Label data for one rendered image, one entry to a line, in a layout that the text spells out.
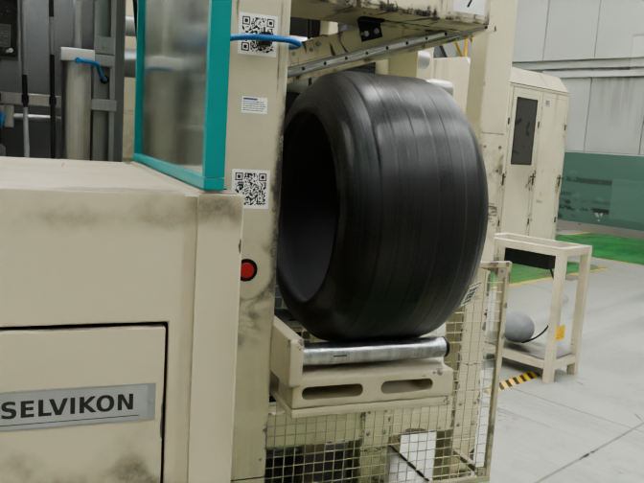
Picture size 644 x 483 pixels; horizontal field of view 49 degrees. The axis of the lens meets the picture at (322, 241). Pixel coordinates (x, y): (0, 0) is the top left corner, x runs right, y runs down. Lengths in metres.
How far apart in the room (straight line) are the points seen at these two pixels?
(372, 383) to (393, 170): 0.44
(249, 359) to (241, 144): 0.43
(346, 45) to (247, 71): 0.55
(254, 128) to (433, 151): 0.34
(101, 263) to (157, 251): 0.05
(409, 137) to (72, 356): 0.83
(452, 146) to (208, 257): 0.79
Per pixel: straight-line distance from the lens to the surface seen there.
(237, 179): 1.37
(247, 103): 1.37
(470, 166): 1.37
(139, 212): 0.65
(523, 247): 4.38
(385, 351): 1.47
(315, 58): 1.85
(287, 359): 1.36
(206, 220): 0.66
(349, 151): 1.30
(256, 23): 1.39
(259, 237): 1.40
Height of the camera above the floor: 1.32
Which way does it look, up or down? 8 degrees down
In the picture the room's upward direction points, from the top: 4 degrees clockwise
